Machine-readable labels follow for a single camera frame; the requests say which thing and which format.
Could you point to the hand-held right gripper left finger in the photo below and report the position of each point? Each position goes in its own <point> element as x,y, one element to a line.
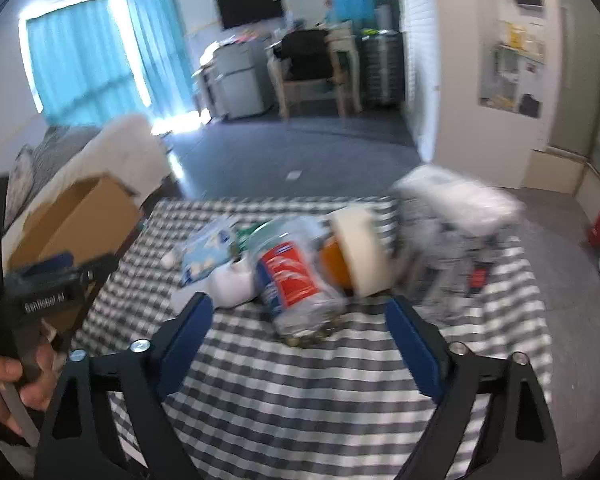
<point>190,342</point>

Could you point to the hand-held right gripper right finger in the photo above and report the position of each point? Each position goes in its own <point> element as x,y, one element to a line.
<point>416,355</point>

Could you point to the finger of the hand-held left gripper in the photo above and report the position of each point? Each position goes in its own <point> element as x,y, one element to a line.
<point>52,263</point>
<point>96,266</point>

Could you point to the brown cardboard box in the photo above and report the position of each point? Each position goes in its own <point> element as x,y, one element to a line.
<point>80,220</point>

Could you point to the white plastic-wrapped package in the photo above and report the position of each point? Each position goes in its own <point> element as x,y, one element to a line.
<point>460,270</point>

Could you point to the clear plastic bottle red label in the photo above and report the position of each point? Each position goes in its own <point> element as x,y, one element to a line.
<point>286,280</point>

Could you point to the orange round container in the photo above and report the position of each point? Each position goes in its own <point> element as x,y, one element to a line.
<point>334,266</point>

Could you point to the person's left hand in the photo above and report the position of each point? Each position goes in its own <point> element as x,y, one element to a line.
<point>0,385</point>

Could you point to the small white bottle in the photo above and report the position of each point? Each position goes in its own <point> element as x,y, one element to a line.
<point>230,286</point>

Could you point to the speckled grey pillow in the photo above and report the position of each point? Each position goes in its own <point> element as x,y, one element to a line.
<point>20,185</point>

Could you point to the blue white packet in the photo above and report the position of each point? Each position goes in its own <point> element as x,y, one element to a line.
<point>205,251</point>

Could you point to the grey white checkered cloth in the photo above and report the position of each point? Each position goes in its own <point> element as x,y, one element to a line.
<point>290,390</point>

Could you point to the grey striped blanket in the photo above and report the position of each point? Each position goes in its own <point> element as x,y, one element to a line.
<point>62,150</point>

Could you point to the bed with white cover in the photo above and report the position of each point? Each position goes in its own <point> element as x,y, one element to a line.
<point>125,155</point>

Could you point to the cream tape roll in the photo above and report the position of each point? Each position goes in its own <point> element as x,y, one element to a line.
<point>361,250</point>

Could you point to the green packet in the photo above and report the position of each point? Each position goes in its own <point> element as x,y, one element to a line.
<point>245,233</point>

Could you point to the white paper scrap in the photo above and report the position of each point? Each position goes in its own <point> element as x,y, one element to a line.
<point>294,175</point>

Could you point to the wide turquoise curtain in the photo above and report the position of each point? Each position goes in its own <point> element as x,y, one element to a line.
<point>87,60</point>

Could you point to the small silver fridge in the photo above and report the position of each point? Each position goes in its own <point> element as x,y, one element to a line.
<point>242,82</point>

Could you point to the narrow turquoise curtain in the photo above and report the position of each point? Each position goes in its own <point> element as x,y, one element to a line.
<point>162,35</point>

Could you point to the wooden chair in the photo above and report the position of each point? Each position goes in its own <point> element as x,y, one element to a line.
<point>307,87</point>

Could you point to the dark drawer cabinet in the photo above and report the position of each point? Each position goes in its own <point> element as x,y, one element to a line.
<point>382,70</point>

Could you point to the white louvered door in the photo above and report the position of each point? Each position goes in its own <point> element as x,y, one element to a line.
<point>420,60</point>

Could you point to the black jacket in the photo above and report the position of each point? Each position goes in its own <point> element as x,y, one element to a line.
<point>307,52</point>

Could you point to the white dressing table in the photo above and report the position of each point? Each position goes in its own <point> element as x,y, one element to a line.
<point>347,50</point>

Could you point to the oval white mirror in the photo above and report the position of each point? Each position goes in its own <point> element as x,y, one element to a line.
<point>309,2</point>

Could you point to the black wall television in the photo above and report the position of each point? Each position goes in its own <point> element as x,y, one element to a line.
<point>250,5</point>

